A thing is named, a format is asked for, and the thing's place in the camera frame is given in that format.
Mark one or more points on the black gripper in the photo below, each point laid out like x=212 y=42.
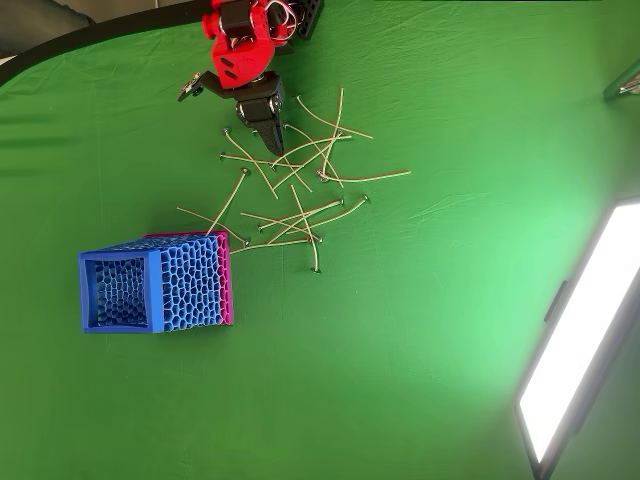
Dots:
x=258 y=111

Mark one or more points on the green cloth backdrop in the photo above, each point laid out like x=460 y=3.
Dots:
x=400 y=325

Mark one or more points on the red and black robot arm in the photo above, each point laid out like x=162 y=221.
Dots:
x=245 y=60

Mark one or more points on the camera board on black bracket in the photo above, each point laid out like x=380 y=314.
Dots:
x=192 y=87

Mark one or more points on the blue lattice basket magenta base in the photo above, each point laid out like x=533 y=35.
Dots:
x=190 y=280

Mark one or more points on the candle wick with metal base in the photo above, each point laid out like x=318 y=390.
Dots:
x=260 y=227
x=270 y=222
x=319 y=239
x=245 y=243
x=309 y=241
x=226 y=132
x=300 y=177
x=366 y=199
x=322 y=175
x=273 y=165
x=307 y=161
x=280 y=236
x=223 y=156
x=244 y=171
x=316 y=270
x=340 y=112
x=298 y=97
x=334 y=172

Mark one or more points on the chrome metal stand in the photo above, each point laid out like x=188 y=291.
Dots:
x=625 y=85

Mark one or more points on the black perforated block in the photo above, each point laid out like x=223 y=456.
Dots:
x=312 y=15

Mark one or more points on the black backdrop rim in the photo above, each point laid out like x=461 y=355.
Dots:
x=75 y=37

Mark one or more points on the dark grey chair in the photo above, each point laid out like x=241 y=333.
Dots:
x=55 y=12

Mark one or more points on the bright LED light panel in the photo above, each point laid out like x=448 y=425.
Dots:
x=575 y=340

